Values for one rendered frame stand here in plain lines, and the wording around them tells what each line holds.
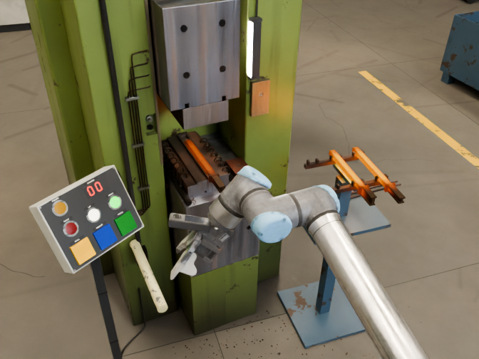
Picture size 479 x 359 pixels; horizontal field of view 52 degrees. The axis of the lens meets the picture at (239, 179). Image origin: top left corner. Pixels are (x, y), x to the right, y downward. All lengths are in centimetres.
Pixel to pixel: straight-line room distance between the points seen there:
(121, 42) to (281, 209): 102
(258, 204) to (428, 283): 220
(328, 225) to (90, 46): 114
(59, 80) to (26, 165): 200
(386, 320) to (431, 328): 193
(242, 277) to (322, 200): 145
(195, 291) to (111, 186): 85
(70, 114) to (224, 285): 116
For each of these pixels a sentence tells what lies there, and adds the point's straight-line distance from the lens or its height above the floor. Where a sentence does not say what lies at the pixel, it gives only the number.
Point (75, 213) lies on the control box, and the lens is 189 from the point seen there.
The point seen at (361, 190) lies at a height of 101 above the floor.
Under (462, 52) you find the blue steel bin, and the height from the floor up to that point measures 40.
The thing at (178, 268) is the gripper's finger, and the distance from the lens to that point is 135.
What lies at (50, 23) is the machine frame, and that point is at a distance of 235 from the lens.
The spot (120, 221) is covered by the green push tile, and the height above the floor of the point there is 103.
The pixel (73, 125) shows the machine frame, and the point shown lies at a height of 108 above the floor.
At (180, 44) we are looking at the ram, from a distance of 186.
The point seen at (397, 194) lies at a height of 102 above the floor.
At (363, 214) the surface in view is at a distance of 247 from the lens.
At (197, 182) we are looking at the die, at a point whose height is 99.
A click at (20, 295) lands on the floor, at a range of 326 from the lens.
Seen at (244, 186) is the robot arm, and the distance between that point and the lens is 126.
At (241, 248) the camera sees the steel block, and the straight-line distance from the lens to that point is 248.
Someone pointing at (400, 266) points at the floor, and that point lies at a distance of 334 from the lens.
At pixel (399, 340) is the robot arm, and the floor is 141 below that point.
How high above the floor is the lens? 229
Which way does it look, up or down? 36 degrees down
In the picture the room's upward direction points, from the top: 1 degrees clockwise
